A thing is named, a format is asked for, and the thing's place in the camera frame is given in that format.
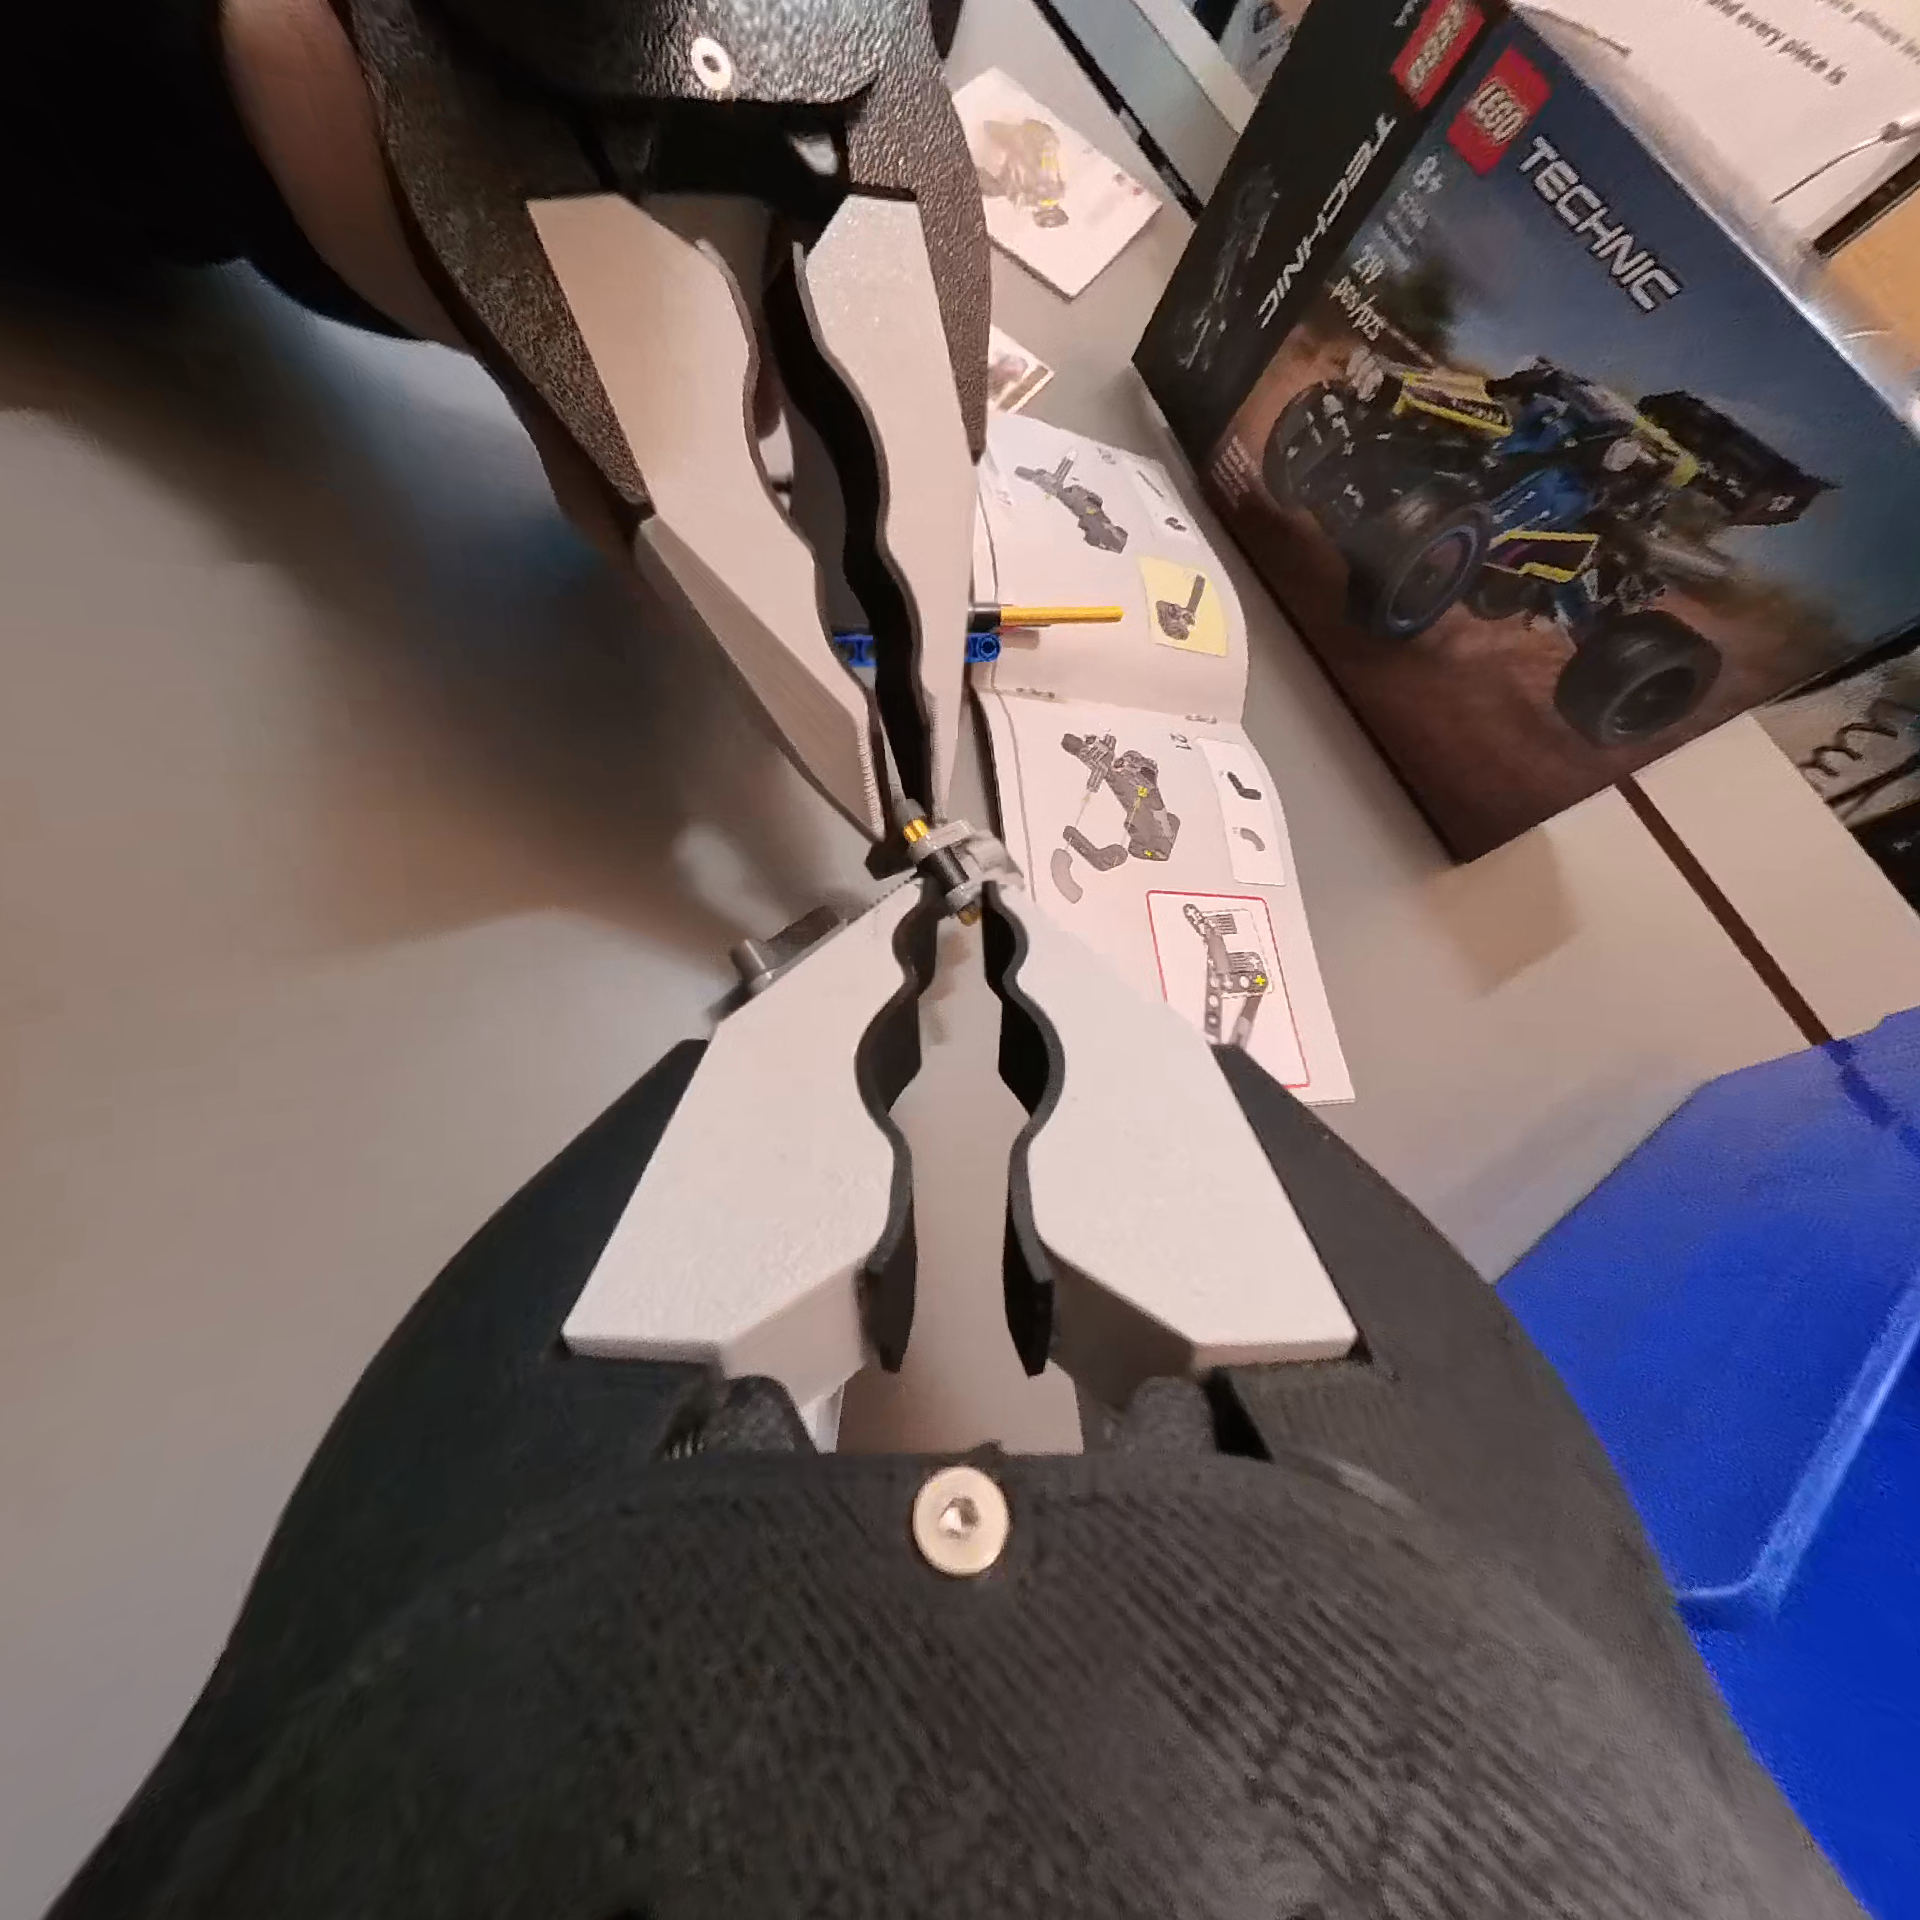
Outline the person's left hand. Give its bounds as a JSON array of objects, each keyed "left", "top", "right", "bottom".
[{"left": 222, "top": 0, "right": 481, "bottom": 355}]

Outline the closed lego instruction booklet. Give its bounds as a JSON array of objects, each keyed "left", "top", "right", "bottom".
[{"left": 952, "top": 69, "right": 1163, "bottom": 299}]

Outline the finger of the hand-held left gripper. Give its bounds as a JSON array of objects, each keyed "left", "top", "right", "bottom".
[
  {"left": 524, "top": 193, "right": 892, "bottom": 841},
  {"left": 766, "top": 193, "right": 982, "bottom": 826}
]

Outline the lego set box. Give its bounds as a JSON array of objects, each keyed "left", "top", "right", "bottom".
[{"left": 1132, "top": 0, "right": 1920, "bottom": 865}]

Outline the open lego instruction booklet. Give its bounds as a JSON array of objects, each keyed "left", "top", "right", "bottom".
[{"left": 971, "top": 411, "right": 1354, "bottom": 1107}]

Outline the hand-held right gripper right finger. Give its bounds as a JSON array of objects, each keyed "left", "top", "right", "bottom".
[{"left": 981, "top": 881, "right": 1363, "bottom": 1443}]

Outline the lego chassis with blue beam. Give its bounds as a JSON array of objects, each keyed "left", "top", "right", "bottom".
[{"left": 830, "top": 594, "right": 1007, "bottom": 672}]

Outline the grey lego suspension assembly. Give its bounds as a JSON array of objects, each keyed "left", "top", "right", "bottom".
[{"left": 730, "top": 804, "right": 1022, "bottom": 993}]

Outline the blue plastic storage bin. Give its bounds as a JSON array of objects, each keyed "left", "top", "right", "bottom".
[{"left": 1495, "top": 1003, "right": 1920, "bottom": 1920}]

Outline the person's left forearm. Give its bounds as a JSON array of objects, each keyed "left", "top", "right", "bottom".
[{"left": 0, "top": 0, "right": 324, "bottom": 339}]

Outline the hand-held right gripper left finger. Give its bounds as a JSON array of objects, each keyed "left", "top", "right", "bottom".
[{"left": 558, "top": 886, "right": 935, "bottom": 1454}]

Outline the dark patterned box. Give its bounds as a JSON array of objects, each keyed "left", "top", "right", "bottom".
[{"left": 1747, "top": 630, "right": 1920, "bottom": 873}]

